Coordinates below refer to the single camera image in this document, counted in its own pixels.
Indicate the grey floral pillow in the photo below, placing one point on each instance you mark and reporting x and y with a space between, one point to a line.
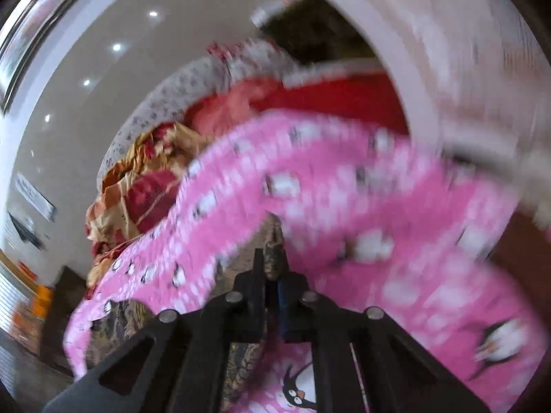
172 90

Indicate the red and gold quilt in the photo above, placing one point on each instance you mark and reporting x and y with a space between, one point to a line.
142 189

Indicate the white wall unit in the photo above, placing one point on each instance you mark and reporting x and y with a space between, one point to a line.
30 211

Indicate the red pillow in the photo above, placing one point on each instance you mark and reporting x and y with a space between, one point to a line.
335 99

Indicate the dark carved wooden headboard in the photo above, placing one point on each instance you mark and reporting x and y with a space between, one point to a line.
318 26

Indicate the pink penguin blanket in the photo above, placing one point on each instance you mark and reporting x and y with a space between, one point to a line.
387 206

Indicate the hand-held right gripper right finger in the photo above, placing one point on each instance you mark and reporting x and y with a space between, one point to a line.
282 307

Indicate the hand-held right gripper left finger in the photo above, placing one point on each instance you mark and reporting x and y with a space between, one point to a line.
254 301

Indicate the metal window frame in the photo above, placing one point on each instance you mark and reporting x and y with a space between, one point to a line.
34 30

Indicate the brown patterned cloth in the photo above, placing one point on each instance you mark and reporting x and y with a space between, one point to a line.
273 251

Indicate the dark wooden table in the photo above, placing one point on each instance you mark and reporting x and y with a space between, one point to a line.
64 309

